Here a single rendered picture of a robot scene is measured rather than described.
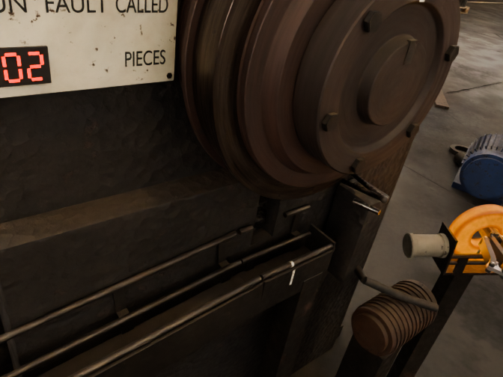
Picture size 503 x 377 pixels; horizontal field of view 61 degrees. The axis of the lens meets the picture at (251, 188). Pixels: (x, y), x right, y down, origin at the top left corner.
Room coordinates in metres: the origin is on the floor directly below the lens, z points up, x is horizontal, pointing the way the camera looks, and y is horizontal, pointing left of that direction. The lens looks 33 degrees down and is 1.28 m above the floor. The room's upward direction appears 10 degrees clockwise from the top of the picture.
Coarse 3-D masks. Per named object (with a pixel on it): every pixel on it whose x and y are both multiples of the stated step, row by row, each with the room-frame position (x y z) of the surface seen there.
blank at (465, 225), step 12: (492, 204) 0.87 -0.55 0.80; (468, 216) 0.85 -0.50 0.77; (480, 216) 0.84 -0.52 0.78; (492, 216) 0.84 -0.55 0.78; (456, 228) 0.84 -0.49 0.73; (468, 228) 0.84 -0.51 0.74; (480, 228) 0.84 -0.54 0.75; (468, 240) 0.84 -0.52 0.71; (456, 252) 0.84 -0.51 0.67; (468, 252) 0.84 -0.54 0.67; (480, 252) 0.85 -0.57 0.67
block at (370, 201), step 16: (336, 192) 0.84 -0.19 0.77; (352, 192) 0.82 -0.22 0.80; (336, 208) 0.83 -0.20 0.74; (352, 208) 0.80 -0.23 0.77; (384, 208) 0.81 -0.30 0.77; (336, 224) 0.82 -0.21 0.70; (352, 224) 0.79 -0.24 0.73; (368, 224) 0.78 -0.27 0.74; (336, 240) 0.81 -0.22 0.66; (352, 240) 0.78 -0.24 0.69; (368, 240) 0.80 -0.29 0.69; (336, 256) 0.80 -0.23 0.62; (352, 256) 0.78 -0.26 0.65; (336, 272) 0.79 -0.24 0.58; (352, 272) 0.79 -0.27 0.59
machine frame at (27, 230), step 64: (0, 128) 0.46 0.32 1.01; (64, 128) 0.51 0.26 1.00; (128, 128) 0.57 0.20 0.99; (0, 192) 0.45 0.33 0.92; (64, 192) 0.50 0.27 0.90; (128, 192) 0.57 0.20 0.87; (192, 192) 0.60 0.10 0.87; (320, 192) 0.82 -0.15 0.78; (384, 192) 1.01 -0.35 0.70; (0, 256) 0.39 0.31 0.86; (64, 256) 0.45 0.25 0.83; (128, 256) 0.51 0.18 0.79; (0, 320) 0.49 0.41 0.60; (64, 320) 0.44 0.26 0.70; (256, 320) 0.74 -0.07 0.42; (320, 320) 0.94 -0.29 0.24
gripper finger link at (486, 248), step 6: (486, 240) 0.80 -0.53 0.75; (480, 246) 0.80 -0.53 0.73; (486, 246) 0.78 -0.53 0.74; (486, 252) 0.76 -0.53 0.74; (492, 252) 0.76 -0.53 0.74; (486, 258) 0.75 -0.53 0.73; (492, 258) 0.74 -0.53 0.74; (486, 264) 0.74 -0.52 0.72; (492, 264) 0.72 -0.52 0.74; (486, 270) 0.72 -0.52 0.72
